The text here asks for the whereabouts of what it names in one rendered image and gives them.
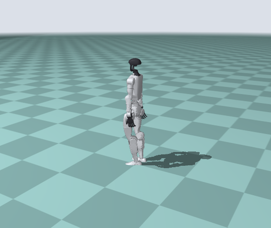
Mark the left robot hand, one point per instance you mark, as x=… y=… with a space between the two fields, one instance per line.
x=130 y=121

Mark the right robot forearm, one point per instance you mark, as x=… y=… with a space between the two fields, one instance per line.
x=140 y=101

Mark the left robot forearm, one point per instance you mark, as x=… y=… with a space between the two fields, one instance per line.
x=128 y=106

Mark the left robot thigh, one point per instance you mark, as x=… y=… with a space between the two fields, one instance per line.
x=127 y=129

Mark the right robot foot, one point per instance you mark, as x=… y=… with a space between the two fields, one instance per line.
x=142 y=160

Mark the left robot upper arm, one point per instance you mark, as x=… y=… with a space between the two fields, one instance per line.
x=130 y=83

